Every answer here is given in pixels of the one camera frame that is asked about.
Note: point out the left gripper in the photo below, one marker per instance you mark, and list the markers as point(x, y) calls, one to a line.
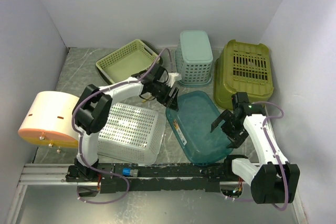
point(173, 104)

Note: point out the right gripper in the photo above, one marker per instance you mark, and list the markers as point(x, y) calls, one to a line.
point(235, 137)

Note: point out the teal transparent tub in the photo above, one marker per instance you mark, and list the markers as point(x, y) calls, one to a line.
point(191, 125)

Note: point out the light blue perforated basket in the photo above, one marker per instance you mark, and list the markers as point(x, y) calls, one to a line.
point(194, 58)

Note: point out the white perforated basket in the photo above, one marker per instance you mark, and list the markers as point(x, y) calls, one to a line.
point(132, 134)

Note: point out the pale green shallow basket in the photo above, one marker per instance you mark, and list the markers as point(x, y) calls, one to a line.
point(123, 64)

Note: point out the olive green tub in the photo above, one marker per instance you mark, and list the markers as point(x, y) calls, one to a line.
point(242, 67)

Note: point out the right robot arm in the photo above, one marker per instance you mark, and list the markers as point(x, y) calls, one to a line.
point(275, 180)

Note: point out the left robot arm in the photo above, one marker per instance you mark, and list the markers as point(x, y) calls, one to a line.
point(91, 112)

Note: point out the blue grey connector plug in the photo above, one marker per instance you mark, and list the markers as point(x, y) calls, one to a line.
point(130, 172)

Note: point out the cream cylindrical drum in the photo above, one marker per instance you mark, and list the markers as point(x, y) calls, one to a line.
point(48, 121)

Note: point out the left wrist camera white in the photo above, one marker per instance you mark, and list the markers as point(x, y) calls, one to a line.
point(173, 77)

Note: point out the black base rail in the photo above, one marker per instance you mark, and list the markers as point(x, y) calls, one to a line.
point(213, 178)

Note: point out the aluminium extrusion frame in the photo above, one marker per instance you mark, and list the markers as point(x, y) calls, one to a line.
point(43, 196)

